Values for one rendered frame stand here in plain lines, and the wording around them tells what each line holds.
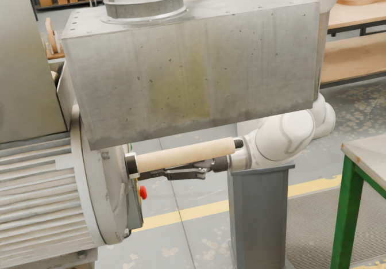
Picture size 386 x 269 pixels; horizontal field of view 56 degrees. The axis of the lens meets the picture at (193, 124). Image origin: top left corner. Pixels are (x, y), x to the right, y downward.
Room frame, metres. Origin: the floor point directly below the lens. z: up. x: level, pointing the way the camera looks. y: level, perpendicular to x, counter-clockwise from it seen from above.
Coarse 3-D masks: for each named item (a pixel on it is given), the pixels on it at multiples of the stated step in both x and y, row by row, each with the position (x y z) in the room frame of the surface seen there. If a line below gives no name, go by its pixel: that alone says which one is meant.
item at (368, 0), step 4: (340, 0) 3.20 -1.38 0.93; (344, 0) 3.16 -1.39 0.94; (356, 0) 3.09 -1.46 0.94; (360, 0) 3.08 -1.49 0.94; (364, 0) 3.08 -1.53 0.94; (368, 0) 3.10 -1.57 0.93; (372, 0) 3.13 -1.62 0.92; (376, 0) 3.15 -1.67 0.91; (380, 0) 3.15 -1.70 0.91; (384, 0) 3.15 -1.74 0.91; (344, 4) 3.16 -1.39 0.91; (348, 4) 3.12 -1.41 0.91; (352, 4) 3.10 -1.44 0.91; (356, 4) 3.09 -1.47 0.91; (360, 4) 3.08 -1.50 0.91; (364, 4) 3.08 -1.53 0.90
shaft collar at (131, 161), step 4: (128, 156) 0.55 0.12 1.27; (132, 156) 0.54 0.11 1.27; (128, 160) 0.54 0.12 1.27; (132, 160) 0.54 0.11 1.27; (136, 160) 0.54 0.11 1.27; (128, 164) 0.53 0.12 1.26; (132, 164) 0.53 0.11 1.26; (136, 164) 0.53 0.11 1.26; (128, 168) 0.53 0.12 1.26; (132, 168) 0.53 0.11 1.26; (136, 168) 0.53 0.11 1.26; (128, 172) 0.53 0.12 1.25; (132, 172) 0.53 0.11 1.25; (136, 172) 0.53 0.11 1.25; (132, 176) 0.53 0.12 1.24; (136, 176) 0.53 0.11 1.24
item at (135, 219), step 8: (128, 144) 0.86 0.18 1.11; (128, 152) 0.81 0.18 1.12; (136, 184) 0.77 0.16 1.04; (136, 192) 0.74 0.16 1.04; (136, 200) 0.74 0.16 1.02; (136, 208) 0.73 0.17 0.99; (128, 216) 0.73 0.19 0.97; (136, 216) 0.73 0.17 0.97; (128, 224) 0.73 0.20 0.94; (136, 224) 0.73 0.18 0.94
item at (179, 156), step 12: (204, 144) 0.57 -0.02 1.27; (216, 144) 0.57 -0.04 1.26; (228, 144) 0.57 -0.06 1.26; (144, 156) 0.55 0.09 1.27; (156, 156) 0.55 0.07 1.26; (168, 156) 0.55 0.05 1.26; (180, 156) 0.55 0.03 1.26; (192, 156) 0.55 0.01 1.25; (204, 156) 0.56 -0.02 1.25; (216, 156) 0.56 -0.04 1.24; (144, 168) 0.54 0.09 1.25; (156, 168) 0.54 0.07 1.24
